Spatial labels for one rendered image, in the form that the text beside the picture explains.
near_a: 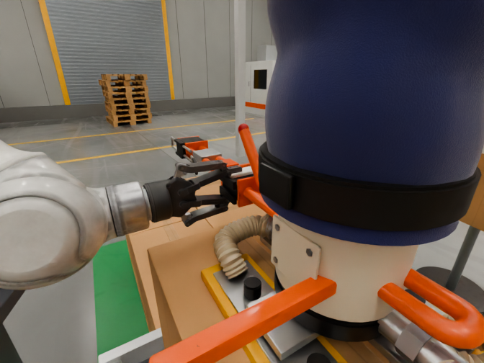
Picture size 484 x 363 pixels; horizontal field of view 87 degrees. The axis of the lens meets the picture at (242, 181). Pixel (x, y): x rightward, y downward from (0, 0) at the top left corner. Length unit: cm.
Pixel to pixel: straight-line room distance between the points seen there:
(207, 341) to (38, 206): 18
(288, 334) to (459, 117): 29
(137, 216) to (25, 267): 22
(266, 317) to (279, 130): 18
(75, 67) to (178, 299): 980
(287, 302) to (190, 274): 27
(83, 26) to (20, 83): 249
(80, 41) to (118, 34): 115
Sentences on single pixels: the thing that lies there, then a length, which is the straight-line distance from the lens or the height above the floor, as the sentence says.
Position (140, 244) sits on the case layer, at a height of 54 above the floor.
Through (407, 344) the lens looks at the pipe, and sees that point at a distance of 37.
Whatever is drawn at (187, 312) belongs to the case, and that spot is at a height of 95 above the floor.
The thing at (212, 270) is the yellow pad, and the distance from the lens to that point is 49.
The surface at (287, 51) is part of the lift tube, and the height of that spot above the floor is 131.
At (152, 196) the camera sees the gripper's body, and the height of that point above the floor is 110.
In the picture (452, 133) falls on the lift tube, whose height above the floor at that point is 125.
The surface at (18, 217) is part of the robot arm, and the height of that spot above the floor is 119.
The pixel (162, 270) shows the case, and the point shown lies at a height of 95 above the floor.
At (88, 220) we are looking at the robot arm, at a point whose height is 117.
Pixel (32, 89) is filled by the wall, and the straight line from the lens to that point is 1026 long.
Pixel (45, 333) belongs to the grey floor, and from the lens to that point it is 193.
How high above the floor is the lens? 129
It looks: 23 degrees down
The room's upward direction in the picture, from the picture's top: straight up
